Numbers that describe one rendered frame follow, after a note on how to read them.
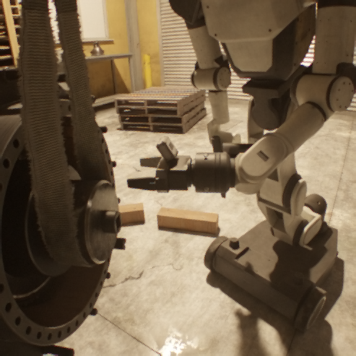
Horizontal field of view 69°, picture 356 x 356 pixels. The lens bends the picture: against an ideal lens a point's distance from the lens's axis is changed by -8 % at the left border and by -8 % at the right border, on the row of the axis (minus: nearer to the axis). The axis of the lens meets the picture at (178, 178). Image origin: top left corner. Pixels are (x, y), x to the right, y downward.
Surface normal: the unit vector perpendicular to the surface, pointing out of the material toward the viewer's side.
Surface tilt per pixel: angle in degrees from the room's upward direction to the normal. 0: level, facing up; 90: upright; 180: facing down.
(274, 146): 46
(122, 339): 0
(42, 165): 92
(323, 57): 87
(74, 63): 102
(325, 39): 87
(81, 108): 98
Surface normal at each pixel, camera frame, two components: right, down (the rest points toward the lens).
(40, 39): 0.83, 0.24
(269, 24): -0.62, 0.66
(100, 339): -0.04, -0.90
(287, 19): 0.04, 0.58
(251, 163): -0.13, -0.31
